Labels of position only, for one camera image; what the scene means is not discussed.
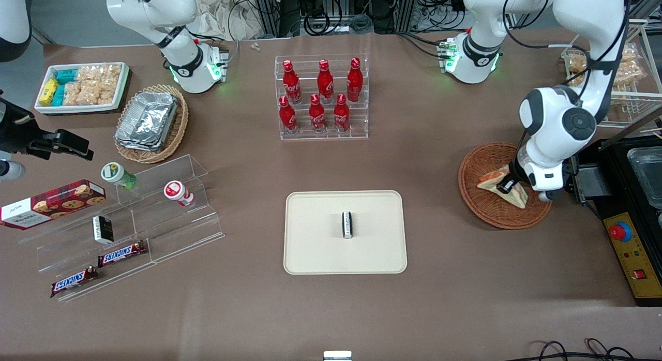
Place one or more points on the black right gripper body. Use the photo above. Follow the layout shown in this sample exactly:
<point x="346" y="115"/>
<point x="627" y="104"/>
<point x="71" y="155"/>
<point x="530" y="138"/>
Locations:
<point x="14" y="132"/>

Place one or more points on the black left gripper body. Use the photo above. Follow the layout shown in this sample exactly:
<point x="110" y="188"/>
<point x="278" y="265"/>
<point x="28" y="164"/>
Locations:
<point x="515" y="173"/>

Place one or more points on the triangular sandwich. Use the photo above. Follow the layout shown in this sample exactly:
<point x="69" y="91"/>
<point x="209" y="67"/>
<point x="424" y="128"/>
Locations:
<point x="489" y="181"/>

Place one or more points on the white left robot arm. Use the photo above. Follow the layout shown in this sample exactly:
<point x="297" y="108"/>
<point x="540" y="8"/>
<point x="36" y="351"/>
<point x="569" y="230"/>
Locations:
<point x="553" y="118"/>

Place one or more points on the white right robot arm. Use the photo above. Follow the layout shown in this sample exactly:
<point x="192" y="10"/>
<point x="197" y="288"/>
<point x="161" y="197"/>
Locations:
<point x="170" y="19"/>

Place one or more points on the white rectangular snack tray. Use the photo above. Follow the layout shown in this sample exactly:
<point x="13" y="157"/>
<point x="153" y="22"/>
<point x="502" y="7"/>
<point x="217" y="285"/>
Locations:
<point x="83" y="108"/>

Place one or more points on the round brown wicker basket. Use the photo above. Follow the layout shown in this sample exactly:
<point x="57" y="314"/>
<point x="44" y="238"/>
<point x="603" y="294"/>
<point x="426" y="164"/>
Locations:
<point x="486" y="211"/>

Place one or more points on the oval tan wicker basket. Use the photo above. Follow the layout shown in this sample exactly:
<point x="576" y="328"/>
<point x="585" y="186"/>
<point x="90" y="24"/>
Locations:
<point x="181" y="128"/>

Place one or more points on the beige plastic tray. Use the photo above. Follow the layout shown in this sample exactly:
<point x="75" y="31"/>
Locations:
<point x="310" y="247"/>

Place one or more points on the green lidded drink bottle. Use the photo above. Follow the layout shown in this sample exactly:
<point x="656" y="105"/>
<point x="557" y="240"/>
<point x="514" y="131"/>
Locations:
<point x="116" y="175"/>

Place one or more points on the clear rice cracker bag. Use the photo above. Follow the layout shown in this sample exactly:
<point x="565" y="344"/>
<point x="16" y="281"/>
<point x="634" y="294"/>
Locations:
<point x="89" y="74"/>
<point x="73" y="94"/>
<point x="111" y="75"/>
<point x="101" y="94"/>

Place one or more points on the teal snack pack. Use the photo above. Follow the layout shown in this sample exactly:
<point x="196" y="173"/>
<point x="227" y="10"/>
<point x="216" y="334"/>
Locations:
<point x="66" y="76"/>
<point x="59" y="95"/>

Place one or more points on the yellow snack pack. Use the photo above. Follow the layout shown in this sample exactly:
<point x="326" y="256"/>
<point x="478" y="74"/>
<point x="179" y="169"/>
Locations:
<point x="48" y="91"/>

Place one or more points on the red tartan cookie box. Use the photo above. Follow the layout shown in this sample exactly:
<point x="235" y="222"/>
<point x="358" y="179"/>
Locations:
<point x="51" y="203"/>

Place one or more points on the aluminium foil container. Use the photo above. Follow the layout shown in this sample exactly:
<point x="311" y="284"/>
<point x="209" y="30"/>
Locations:
<point x="147" y="118"/>

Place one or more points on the small black white carton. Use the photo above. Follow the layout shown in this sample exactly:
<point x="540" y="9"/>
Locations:
<point x="103" y="229"/>

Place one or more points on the black yellow sealing machine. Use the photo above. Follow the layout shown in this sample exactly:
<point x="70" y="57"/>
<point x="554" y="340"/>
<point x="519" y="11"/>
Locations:
<point x="615" y="195"/>

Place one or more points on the red lidded drink bottle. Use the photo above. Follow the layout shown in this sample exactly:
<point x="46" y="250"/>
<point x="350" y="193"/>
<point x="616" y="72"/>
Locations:
<point x="177" y="192"/>

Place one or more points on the brown Snickers bar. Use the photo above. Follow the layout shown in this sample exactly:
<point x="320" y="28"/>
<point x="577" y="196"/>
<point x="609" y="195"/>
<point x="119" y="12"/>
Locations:
<point x="74" y="282"/>
<point x="121" y="254"/>

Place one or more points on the red emergency stop button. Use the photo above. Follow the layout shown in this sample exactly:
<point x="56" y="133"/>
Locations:
<point x="619" y="231"/>

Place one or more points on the clear bagged fried snack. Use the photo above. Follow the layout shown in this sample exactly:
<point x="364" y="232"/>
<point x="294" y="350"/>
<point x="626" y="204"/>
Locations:
<point x="576" y="66"/>
<point x="631" y="66"/>

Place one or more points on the clear plastic food container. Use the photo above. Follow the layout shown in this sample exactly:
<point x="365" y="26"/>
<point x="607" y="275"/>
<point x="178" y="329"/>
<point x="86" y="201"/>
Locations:
<point x="646" y="175"/>

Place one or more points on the clear acrylic stepped shelf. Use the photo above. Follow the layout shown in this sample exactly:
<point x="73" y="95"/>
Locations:
<point x="176" y="237"/>

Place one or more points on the clear acrylic bottle rack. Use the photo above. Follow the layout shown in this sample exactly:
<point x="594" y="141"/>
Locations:
<point x="359" y="123"/>

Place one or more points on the small black silver box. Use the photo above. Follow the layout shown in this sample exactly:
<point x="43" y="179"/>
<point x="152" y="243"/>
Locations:
<point x="347" y="225"/>

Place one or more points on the red cola bottle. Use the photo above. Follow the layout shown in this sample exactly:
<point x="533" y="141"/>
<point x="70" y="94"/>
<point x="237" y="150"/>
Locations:
<point x="325" y="84"/>
<point x="355" y="83"/>
<point x="287" y="117"/>
<point x="317" y="115"/>
<point x="341" y="115"/>
<point x="291" y="84"/>

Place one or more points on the crumpled beige cloth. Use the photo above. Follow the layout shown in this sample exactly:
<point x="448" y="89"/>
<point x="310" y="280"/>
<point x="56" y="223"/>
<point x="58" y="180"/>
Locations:
<point x="222" y="17"/>

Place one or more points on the small silver white device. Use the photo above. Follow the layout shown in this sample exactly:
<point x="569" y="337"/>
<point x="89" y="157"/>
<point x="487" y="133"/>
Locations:
<point x="337" y="356"/>

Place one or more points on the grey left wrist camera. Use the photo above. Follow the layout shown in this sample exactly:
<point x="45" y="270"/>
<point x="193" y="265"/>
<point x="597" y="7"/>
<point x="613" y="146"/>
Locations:
<point x="546" y="196"/>

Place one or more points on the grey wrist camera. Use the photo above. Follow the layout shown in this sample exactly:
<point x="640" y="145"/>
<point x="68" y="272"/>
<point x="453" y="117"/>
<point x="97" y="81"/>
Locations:
<point x="11" y="170"/>
<point x="546" y="196"/>

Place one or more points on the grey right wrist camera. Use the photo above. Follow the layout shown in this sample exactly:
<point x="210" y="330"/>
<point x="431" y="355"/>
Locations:
<point x="11" y="170"/>

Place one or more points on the aluminium frame post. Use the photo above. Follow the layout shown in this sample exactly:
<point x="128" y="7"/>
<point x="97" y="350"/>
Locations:
<point x="269" y="14"/>
<point x="408" y="9"/>

